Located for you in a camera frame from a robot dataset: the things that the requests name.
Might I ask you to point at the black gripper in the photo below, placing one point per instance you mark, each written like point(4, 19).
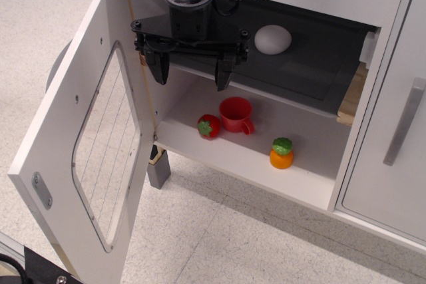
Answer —
point(206, 32)

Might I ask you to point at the white oven door with window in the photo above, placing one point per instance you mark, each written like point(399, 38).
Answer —
point(82, 163)

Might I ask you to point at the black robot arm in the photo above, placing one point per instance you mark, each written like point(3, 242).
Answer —
point(197, 28)

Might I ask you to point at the grey oven tray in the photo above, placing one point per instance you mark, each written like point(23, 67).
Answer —
point(315, 71)

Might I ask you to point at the red toy cup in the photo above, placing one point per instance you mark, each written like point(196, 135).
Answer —
point(235, 113)

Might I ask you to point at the red toy strawberry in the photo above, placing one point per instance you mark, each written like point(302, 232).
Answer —
point(209, 126)

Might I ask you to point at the white toy egg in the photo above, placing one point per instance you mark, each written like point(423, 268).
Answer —
point(272, 39)

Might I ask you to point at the grey cabinet leg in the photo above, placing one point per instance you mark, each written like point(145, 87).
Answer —
point(158, 167)

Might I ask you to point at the orange toy fruit green top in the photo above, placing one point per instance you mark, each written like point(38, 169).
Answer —
point(281, 154)

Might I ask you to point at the white toy kitchen cabinet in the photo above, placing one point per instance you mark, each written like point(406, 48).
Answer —
point(325, 148)

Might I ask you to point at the white cupboard door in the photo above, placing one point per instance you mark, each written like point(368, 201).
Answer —
point(393, 197)

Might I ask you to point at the grey metal cupboard handle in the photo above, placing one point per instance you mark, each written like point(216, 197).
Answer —
point(410, 109)

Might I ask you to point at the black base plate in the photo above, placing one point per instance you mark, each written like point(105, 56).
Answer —
point(41, 270)

